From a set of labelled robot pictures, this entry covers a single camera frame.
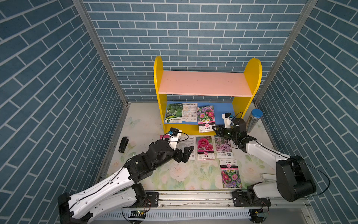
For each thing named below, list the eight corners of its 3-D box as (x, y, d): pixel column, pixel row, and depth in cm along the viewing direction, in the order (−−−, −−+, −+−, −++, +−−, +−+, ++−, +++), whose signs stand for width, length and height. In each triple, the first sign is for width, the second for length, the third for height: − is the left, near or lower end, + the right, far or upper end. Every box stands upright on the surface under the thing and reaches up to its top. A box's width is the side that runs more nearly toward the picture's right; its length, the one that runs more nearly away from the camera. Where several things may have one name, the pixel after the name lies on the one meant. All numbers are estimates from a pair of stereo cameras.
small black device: (119, 152, 93) (118, 150, 90) (124, 139, 100) (122, 136, 97) (125, 152, 93) (123, 150, 90) (129, 139, 100) (127, 136, 97)
